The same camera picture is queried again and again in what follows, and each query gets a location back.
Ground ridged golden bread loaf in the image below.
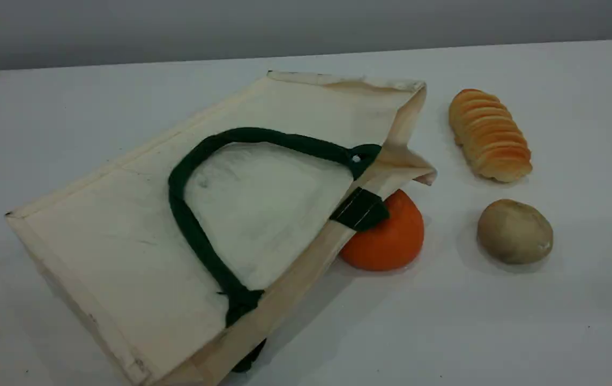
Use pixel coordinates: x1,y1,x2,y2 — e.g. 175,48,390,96
449,88,533,183

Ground brown potato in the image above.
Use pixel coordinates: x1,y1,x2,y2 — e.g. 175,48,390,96
477,199,554,265

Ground white handbag with green handles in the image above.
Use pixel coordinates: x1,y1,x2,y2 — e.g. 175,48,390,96
5,71,438,386

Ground orange pumpkin toy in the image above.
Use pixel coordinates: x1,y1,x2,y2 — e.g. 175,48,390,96
340,189,425,272

